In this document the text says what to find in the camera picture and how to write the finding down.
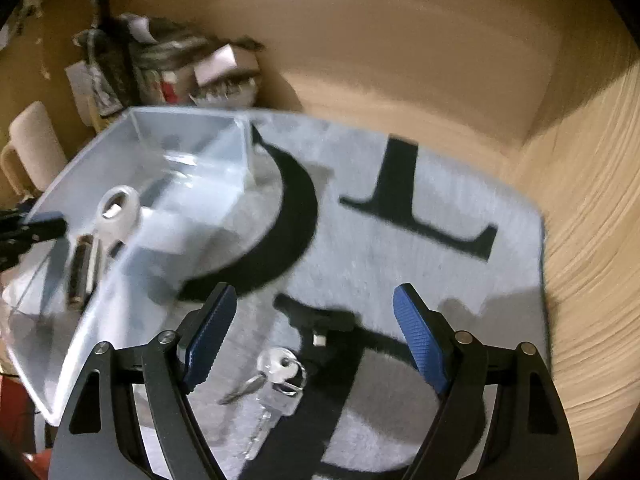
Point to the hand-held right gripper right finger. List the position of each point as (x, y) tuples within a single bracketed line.
[(420, 335)]

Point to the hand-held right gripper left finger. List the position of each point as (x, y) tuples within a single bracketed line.
[(212, 335)]

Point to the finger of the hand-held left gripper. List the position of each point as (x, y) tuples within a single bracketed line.
[(45, 225)]

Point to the white handheld massager device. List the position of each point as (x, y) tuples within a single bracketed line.
[(117, 220)]

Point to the clear plastic storage box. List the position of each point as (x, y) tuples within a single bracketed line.
[(200, 170)]

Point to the beige mug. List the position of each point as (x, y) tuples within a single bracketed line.
[(35, 135)]

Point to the grey mat with black letters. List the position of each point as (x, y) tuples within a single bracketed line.
[(350, 270)]

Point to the white handwritten note paper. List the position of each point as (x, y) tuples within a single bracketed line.
[(77, 85)]

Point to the dark wine bottle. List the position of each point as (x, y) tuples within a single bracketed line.
[(112, 75)]

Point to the red and white box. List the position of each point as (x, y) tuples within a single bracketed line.
[(175, 90)]

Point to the stack of magazines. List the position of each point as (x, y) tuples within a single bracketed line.
[(160, 55)]

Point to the bowl of beads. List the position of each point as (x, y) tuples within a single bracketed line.
[(225, 92)]

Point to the white cardboard box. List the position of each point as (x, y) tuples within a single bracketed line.
[(217, 62)]

